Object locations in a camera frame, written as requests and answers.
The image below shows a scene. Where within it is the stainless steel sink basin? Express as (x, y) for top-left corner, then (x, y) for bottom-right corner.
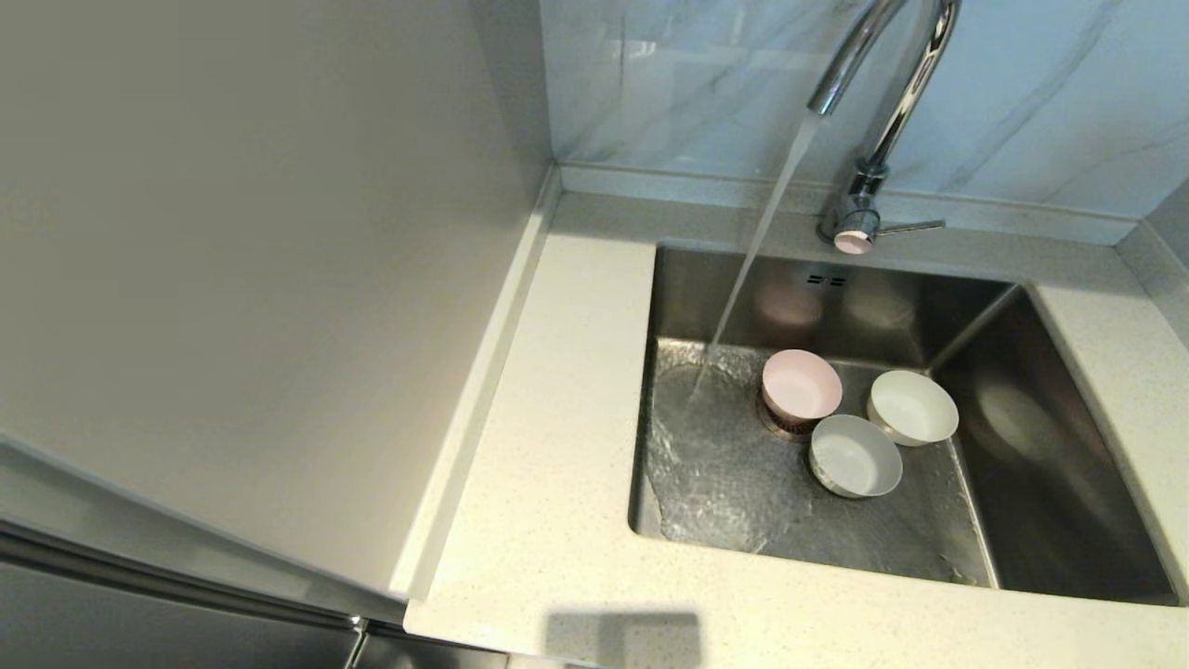
(628, 243), (1182, 607)

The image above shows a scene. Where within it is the stainless steel appliance front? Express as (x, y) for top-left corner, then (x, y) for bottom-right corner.
(0, 446), (510, 669)

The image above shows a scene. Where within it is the round metal sink drain strainer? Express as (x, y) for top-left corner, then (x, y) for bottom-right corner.
(756, 392), (818, 440)

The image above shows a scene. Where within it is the chrome gooseneck faucet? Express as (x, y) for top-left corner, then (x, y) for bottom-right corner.
(805, 0), (960, 256)

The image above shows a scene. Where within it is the large white cabinet side panel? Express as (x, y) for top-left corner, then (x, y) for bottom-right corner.
(0, 0), (560, 603)

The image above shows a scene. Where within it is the white bowl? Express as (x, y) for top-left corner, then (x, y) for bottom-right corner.
(867, 370), (960, 447)

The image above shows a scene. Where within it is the pale grey bowl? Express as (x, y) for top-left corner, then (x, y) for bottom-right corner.
(808, 413), (903, 499)

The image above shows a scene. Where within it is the pink bowl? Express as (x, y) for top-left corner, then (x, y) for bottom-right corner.
(762, 349), (843, 421)

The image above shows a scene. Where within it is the running water stream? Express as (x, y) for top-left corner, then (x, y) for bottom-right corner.
(687, 110), (823, 402)

